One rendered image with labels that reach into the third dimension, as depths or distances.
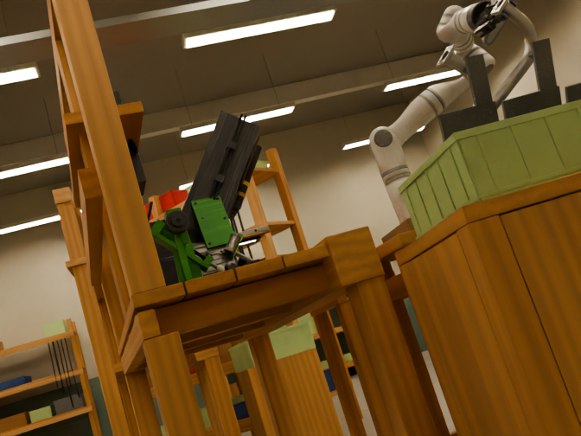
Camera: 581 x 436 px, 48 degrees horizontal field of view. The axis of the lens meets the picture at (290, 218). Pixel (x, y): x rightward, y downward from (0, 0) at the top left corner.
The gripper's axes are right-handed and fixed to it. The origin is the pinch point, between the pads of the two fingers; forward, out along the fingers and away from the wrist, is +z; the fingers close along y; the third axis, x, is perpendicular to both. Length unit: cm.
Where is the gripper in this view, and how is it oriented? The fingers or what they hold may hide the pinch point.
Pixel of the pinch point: (506, 9)
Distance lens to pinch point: 180.1
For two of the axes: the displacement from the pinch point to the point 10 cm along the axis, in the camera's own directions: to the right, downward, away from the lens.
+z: 2.0, 1.7, -9.7
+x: 8.2, 5.1, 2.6
